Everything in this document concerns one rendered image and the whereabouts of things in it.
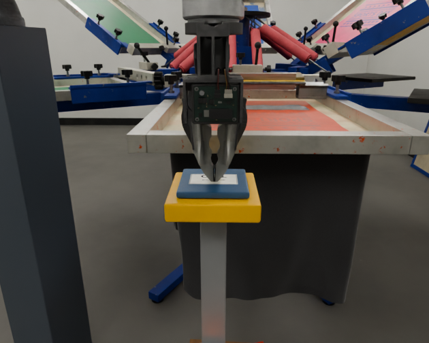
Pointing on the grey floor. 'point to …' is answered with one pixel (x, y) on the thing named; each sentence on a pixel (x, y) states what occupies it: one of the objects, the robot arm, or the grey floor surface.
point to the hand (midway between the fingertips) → (214, 171)
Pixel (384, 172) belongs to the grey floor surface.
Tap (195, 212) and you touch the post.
